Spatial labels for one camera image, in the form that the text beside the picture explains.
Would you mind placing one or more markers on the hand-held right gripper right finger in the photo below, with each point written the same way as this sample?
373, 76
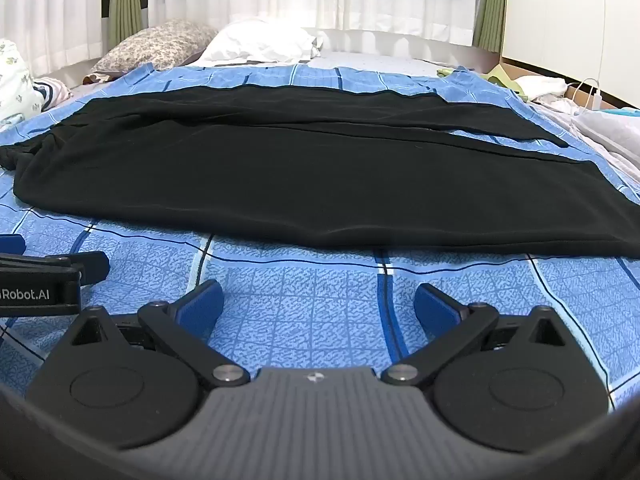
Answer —
435, 312

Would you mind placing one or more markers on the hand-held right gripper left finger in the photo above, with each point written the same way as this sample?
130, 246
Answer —
202, 307

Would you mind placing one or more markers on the green cloth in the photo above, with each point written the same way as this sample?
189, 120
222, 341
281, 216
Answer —
505, 77

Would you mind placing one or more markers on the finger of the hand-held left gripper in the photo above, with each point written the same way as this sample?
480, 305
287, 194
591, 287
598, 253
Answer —
92, 267
12, 245

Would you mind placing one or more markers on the wooden bed frame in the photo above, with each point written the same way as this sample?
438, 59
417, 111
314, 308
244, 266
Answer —
550, 71

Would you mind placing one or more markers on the floral pillow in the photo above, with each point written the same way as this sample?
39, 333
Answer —
150, 45

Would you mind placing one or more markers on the white pillow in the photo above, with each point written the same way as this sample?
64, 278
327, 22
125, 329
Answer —
255, 42

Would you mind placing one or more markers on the pale grey cloth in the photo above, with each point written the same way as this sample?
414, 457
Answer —
612, 132

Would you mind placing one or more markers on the green curtain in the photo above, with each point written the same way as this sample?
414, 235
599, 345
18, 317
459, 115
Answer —
125, 2
490, 5

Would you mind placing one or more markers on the blue checked blanket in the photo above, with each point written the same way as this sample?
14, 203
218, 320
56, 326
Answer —
310, 300

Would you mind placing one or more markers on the teal item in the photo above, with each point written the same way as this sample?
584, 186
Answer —
622, 111

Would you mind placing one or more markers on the narrow white sheer curtain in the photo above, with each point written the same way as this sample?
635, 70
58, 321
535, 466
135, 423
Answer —
50, 10

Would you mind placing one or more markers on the striped cloth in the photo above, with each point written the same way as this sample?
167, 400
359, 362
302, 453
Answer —
50, 92

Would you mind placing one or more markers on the black pants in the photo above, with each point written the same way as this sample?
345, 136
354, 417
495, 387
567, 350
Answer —
300, 180

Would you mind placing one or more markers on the white printed cloth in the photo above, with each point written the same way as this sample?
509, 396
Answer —
15, 85

